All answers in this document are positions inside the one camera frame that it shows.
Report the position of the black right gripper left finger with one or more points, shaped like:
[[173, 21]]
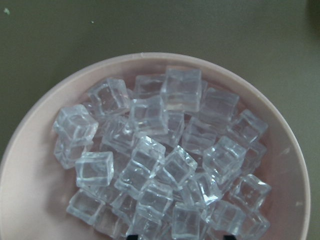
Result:
[[132, 237]]

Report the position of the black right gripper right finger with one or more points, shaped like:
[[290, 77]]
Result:
[[228, 237]]

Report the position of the clear ice cubes pile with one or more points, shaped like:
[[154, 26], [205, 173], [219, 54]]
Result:
[[170, 159]]

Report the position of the pink bowl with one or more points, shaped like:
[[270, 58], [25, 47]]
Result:
[[35, 189]]

